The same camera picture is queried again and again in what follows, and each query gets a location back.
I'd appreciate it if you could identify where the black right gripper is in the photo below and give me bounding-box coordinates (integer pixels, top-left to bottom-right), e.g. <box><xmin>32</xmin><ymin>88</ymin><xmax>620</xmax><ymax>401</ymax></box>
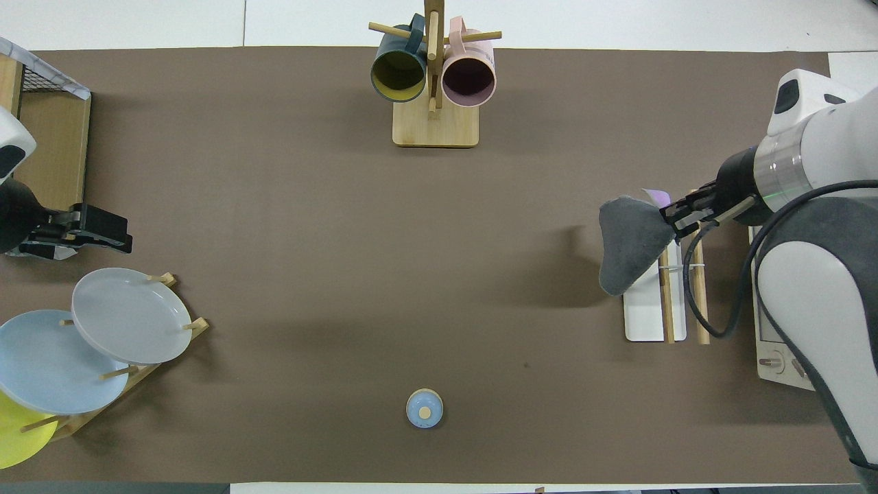
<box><xmin>662</xmin><ymin>148</ymin><xmax>763</xmax><ymax>239</ymax></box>

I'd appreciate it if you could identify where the purple and grey towel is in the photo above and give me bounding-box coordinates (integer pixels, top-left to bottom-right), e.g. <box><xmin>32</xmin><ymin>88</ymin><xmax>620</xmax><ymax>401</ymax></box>
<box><xmin>598</xmin><ymin>189</ymin><xmax>676</xmax><ymax>297</ymax></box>

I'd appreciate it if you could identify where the wooden shelf with wire basket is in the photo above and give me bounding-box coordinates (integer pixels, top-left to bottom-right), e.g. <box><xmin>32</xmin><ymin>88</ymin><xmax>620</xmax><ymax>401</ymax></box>
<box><xmin>0</xmin><ymin>36</ymin><xmax>92</xmax><ymax>260</ymax></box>

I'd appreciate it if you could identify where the yellow plate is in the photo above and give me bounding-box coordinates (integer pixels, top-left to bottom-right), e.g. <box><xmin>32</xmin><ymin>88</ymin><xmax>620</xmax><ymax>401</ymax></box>
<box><xmin>0</xmin><ymin>391</ymin><xmax>59</xmax><ymax>470</ymax></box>

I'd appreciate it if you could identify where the light blue plate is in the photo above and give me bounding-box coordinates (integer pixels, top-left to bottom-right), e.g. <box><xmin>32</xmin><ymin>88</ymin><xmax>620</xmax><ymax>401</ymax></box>
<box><xmin>0</xmin><ymin>309</ymin><xmax>130</xmax><ymax>415</ymax></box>

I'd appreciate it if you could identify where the dark teal mug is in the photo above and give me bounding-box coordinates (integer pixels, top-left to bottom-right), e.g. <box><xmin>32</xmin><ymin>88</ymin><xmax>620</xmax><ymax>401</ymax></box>
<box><xmin>370</xmin><ymin>14</ymin><xmax>427</xmax><ymax>104</ymax></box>

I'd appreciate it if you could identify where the wooden dish rack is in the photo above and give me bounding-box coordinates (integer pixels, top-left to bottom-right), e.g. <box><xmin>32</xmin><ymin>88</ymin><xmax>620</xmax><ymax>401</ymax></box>
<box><xmin>21</xmin><ymin>272</ymin><xmax>210</xmax><ymax>440</ymax></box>

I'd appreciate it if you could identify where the pale grey plate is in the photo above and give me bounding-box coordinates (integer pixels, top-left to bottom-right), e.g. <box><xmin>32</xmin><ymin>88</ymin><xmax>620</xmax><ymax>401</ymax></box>
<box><xmin>71</xmin><ymin>268</ymin><xmax>193</xmax><ymax>365</ymax></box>

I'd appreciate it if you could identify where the white rectangular tray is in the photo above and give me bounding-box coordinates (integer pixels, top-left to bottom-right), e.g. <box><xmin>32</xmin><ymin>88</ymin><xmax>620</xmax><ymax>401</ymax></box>
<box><xmin>623</xmin><ymin>191</ymin><xmax>711</xmax><ymax>345</ymax></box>

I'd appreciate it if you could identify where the wooden mug tree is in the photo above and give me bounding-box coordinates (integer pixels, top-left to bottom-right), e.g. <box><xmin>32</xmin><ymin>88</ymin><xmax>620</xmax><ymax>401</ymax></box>
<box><xmin>368</xmin><ymin>0</ymin><xmax>503</xmax><ymax>148</ymax></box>

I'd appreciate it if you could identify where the beige toaster oven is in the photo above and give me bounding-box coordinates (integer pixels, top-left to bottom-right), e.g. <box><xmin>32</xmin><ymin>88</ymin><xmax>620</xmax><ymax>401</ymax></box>
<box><xmin>751</xmin><ymin>226</ymin><xmax>817</xmax><ymax>392</ymax></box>

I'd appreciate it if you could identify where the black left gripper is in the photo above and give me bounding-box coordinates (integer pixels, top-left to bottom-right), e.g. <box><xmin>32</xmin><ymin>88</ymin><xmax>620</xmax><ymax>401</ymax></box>
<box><xmin>0</xmin><ymin>182</ymin><xmax>133</xmax><ymax>260</ymax></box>

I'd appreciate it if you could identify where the brown table mat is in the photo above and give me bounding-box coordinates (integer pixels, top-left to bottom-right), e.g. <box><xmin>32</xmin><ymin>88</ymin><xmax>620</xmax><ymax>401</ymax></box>
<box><xmin>0</xmin><ymin>47</ymin><xmax>855</xmax><ymax>484</ymax></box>

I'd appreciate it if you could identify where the pink mug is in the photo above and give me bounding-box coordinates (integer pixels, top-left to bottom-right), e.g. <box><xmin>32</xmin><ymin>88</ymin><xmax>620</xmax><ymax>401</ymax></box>
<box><xmin>442</xmin><ymin>17</ymin><xmax>497</xmax><ymax>108</ymax></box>

